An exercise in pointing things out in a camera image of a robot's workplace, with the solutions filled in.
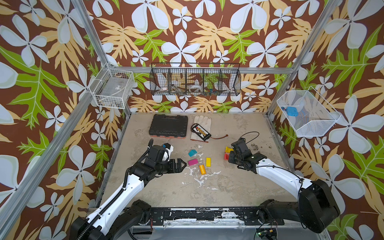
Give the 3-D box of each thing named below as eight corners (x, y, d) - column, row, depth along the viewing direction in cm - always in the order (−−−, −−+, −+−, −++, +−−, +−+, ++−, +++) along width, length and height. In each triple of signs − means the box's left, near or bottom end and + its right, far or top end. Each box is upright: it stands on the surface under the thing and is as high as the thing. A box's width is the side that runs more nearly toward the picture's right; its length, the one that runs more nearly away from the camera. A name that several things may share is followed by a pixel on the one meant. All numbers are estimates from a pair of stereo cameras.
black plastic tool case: (149, 138, 106) (148, 134, 102) (154, 118, 118) (152, 113, 114) (187, 139, 106) (187, 134, 102) (188, 118, 119) (188, 114, 114)
